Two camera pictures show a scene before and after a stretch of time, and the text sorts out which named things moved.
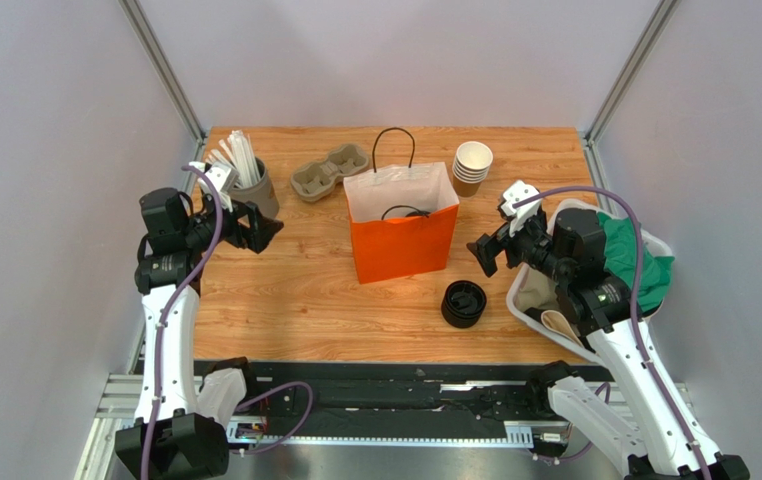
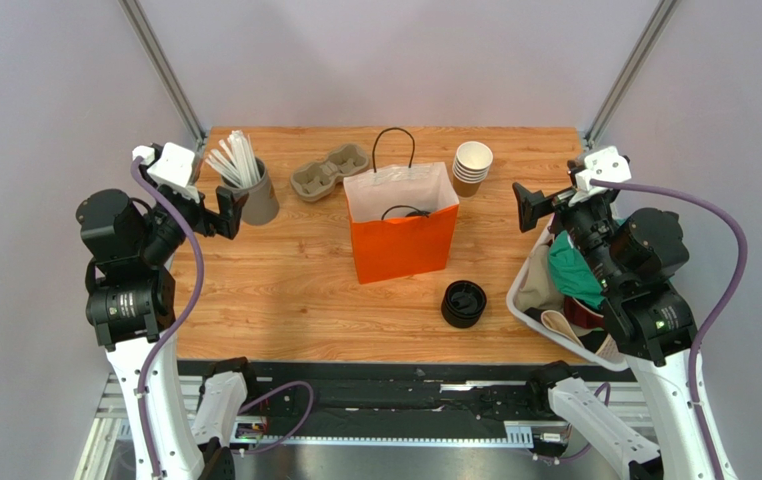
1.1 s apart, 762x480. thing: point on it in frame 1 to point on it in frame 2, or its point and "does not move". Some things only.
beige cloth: (536, 290) does not move
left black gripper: (261, 229) to (207, 222)
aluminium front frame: (124, 403) does not move
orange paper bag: (401, 221) does not move
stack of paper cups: (471, 166) does not move
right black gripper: (501, 240) to (542, 202)
